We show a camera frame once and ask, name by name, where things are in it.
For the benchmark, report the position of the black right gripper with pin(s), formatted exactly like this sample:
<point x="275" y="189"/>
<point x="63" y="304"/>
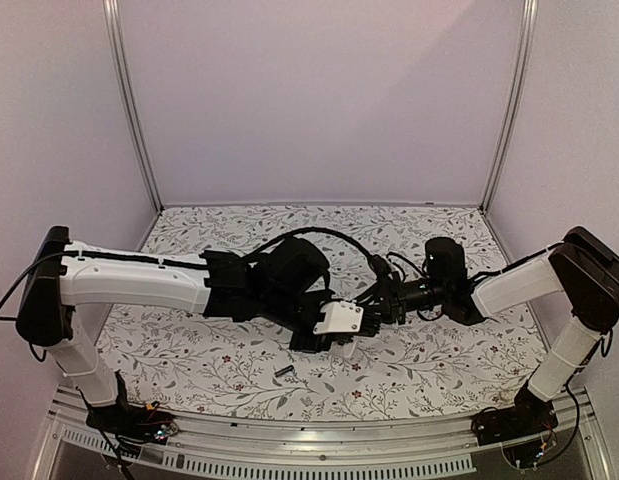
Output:
<point x="398" y="304"/>

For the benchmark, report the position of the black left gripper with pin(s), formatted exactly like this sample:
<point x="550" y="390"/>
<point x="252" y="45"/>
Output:
<point x="319" y="346"/>

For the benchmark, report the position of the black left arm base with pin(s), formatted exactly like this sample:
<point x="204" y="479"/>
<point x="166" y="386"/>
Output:
<point x="130" y="423"/>

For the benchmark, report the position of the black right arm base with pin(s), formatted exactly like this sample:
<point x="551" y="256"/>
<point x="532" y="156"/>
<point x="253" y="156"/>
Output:
<point x="528" y="415"/>

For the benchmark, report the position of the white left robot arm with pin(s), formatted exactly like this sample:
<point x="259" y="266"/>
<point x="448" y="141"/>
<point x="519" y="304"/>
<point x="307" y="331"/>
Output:
<point x="114" y="295"/>

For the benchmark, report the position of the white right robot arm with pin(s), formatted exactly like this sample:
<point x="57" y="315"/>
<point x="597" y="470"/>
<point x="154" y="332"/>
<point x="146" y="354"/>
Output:
<point x="580" y="268"/>

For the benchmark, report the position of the floral patterned table mat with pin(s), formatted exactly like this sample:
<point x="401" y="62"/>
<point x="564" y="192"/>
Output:
<point x="215" y="365"/>

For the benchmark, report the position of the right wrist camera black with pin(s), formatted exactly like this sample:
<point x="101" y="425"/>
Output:
<point x="380" y="267"/>

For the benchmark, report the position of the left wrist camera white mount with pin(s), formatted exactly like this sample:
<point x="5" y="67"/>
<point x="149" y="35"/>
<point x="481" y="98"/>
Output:
<point x="344" y="317"/>

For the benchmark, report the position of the aluminium table edge rail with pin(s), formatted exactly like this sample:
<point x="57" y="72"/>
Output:
<point x="216" y="447"/>

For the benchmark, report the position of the left aluminium frame post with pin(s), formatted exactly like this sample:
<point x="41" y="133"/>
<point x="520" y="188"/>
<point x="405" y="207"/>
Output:
<point x="115" y="34"/>

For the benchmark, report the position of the aluminium frame post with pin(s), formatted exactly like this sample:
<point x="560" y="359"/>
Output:
<point x="115" y="34"/>
<point x="516" y="90"/>

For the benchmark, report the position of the right aluminium frame post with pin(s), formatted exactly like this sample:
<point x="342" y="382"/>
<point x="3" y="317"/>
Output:
<point x="516" y="90"/>

